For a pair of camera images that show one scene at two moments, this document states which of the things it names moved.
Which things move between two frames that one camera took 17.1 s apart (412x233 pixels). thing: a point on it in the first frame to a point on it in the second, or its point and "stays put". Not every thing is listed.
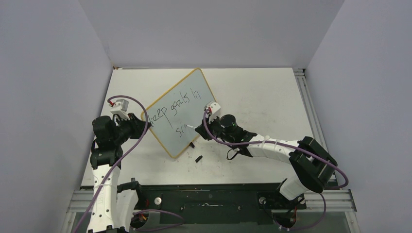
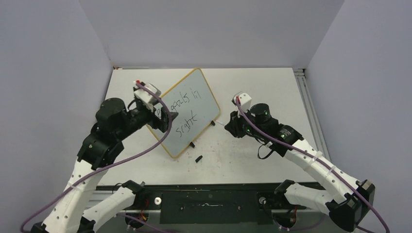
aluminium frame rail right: x=310 y=109 stays put
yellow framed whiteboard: x=184 y=105 stays put
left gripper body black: x=129 y=128 to x=154 y=121
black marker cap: x=197 y=159 stays put
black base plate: x=248 y=204 stays put
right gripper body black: x=215 y=128 to x=242 y=126
